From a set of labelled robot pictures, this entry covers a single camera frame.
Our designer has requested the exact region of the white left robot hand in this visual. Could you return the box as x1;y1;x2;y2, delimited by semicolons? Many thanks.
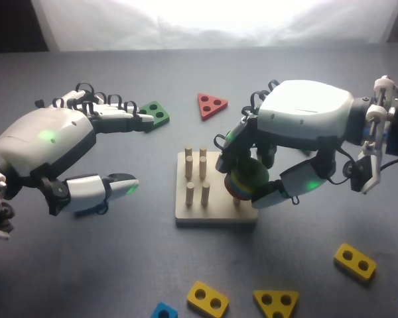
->
0;81;156;217

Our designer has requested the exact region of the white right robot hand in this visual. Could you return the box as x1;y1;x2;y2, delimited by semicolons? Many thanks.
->
213;78;356;210

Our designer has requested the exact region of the rainbow-coloured wooden round block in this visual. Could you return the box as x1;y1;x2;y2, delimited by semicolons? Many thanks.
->
224;158;270;203

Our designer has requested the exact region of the red three-hole triangle block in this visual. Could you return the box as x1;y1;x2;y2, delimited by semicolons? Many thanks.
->
196;92;229;122

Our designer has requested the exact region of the green four-hole square block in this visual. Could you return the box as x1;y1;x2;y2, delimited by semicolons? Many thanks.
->
138;99;171;134

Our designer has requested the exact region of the wooden peg board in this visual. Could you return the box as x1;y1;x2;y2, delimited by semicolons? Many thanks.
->
174;144;260;229

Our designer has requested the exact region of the yellow two-hole rectangle block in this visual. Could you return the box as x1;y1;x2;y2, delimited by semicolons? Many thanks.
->
186;280;230;318
333;242;377;283

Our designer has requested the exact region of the yellow three-hole triangle block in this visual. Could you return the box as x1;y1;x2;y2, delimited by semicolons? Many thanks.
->
252;290;300;318

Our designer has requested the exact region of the blue two-hole rectangle block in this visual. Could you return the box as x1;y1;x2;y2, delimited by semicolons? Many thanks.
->
151;301;179;318

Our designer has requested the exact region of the white cloth backdrop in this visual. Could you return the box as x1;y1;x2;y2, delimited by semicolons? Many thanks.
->
31;0;398;53

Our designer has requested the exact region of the grey table cloth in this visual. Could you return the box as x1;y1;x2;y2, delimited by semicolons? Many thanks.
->
0;48;398;318

